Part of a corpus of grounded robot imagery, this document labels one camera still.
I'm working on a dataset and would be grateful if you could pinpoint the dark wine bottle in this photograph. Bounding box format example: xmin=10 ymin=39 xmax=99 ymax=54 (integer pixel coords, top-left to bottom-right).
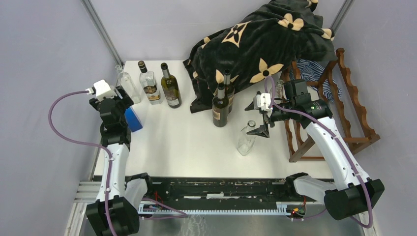
xmin=224 ymin=69 xmax=235 ymax=113
xmin=212 ymin=83 xmax=229 ymax=127

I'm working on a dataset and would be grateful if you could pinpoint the dark wine bottle front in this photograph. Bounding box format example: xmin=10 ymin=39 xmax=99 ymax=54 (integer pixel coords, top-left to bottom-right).
xmin=212 ymin=83 xmax=229 ymax=127

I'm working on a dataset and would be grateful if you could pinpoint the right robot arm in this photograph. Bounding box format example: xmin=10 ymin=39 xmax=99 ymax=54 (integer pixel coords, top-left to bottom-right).
xmin=245 ymin=79 xmax=385 ymax=228

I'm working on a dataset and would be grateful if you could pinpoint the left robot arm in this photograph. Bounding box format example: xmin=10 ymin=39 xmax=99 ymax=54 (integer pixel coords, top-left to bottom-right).
xmin=86 ymin=86 xmax=154 ymax=236

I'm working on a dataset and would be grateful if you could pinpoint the tall clear glass bottle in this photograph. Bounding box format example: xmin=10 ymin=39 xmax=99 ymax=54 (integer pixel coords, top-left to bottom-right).
xmin=115 ymin=64 xmax=141 ymax=104

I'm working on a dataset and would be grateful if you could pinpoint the blue liquid square bottle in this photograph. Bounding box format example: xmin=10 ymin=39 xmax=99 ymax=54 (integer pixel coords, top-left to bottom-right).
xmin=124 ymin=107 xmax=143 ymax=132

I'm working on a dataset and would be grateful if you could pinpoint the clear bottle black cap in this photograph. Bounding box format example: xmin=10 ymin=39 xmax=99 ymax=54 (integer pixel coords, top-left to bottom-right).
xmin=138 ymin=60 xmax=162 ymax=105

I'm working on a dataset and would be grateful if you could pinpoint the green wine bottle back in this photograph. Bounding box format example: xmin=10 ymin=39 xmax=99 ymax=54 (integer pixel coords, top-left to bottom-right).
xmin=161 ymin=62 xmax=182 ymax=108

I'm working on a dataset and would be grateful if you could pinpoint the wooden wine rack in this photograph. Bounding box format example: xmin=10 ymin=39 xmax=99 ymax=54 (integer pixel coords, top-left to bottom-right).
xmin=284 ymin=48 xmax=381 ymax=163

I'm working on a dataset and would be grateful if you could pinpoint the blue striped cloth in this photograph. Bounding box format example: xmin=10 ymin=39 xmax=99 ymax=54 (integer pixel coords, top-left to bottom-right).
xmin=296 ymin=59 xmax=334 ymax=102

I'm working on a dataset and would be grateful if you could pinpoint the black floral blanket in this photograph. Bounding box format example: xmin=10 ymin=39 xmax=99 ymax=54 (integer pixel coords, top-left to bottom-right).
xmin=183 ymin=0 xmax=336 ymax=113

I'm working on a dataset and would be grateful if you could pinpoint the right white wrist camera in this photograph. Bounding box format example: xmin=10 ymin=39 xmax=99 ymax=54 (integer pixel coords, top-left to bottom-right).
xmin=254 ymin=93 xmax=272 ymax=111

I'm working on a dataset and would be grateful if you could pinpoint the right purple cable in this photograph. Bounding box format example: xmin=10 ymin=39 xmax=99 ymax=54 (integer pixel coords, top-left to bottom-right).
xmin=264 ymin=76 xmax=374 ymax=229

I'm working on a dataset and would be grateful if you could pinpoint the purple cable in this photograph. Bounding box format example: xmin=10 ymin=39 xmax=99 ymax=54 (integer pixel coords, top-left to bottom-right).
xmin=48 ymin=90 xmax=119 ymax=236
xmin=264 ymin=76 xmax=374 ymax=229

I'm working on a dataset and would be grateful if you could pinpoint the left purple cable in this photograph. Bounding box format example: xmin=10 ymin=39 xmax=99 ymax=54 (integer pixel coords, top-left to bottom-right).
xmin=48 ymin=90 xmax=119 ymax=236

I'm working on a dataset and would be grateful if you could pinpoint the white slotted cable duct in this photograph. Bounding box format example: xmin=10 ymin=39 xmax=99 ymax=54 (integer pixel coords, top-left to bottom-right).
xmin=138 ymin=202 xmax=291 ymax=216

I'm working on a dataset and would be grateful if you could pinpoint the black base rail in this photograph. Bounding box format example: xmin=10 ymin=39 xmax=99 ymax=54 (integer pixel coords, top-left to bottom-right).
xmin=92 ymin=176 xmax=327 ymax=212

